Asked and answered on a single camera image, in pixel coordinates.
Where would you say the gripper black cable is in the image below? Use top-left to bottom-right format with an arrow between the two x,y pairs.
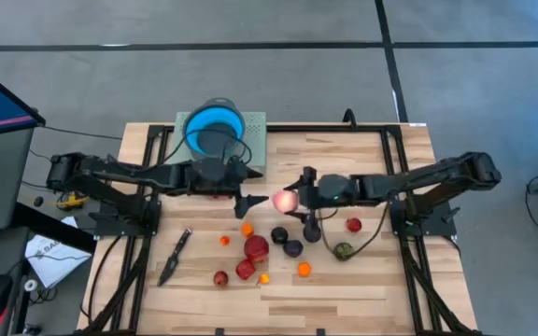
318,199 -> 393,260
161,128 -> 254,165

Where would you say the black cable hook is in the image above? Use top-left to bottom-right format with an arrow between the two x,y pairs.
341,107 -> 359,130

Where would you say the purple plum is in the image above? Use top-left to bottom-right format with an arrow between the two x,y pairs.
282,239 -> 304,259

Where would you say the thin black monitor cable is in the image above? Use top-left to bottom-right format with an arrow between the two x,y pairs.
39,123 -> 125,142

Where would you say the black plum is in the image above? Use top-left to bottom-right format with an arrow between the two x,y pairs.
270,226 -> 290,245

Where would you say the pink peach with leaf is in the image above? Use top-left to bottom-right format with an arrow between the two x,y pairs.
272,189 -> 300,214

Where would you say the blue collapsible bowl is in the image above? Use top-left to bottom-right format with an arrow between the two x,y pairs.
183,97 -> 247,159

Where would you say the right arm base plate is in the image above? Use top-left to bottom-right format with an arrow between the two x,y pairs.
388,199 -> 461,239

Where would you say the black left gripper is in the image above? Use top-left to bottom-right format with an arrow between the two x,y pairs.
185,156 -> 271,220

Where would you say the black desk bar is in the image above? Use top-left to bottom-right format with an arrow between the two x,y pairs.
10,201 -> 98,256

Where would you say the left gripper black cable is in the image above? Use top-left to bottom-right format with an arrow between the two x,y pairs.
161,128 -> 254,165

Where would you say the green perforated metal stand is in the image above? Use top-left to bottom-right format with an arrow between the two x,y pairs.
169,111 -> 269,175

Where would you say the black aluminium table frame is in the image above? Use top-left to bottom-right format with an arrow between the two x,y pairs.
81,121 -> 483,336

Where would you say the black knife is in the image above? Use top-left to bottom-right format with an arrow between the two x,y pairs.
157,227 -> 193,287

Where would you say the yellow hand tool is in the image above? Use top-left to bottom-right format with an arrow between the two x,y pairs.
55,190 -> 90,212

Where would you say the dark green round fruit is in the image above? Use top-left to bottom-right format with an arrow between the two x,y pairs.
333,241 -> 355,262

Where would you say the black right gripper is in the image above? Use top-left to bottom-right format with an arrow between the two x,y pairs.
283,166 -> 362,228

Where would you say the red strawberry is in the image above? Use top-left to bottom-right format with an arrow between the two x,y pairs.
234,259 -> 257,281

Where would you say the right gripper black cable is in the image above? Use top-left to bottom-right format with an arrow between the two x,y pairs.
318,199 -> 393,260

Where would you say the white paper booklet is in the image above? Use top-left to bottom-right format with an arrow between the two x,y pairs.
23,216 -> 93,290

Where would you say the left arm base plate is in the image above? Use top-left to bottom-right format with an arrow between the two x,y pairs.
88,198 -> 163,239

